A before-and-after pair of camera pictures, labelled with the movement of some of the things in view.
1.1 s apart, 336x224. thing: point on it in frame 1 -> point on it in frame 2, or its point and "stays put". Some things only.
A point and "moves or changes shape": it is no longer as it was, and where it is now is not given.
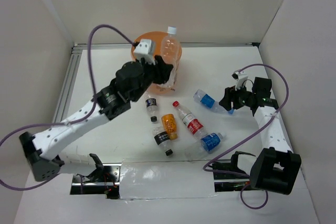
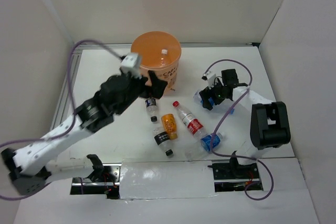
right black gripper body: (245, 98) -> (219, 92)
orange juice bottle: (169, 124) stays put
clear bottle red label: (193, 125) stays put
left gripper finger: (162, 70) -> (158, 86)
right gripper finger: (229, 93) -> (205, 95)
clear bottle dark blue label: (151, 103) stays put
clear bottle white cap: (170, 50) moves or changes shape
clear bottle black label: (163, 138) stays put
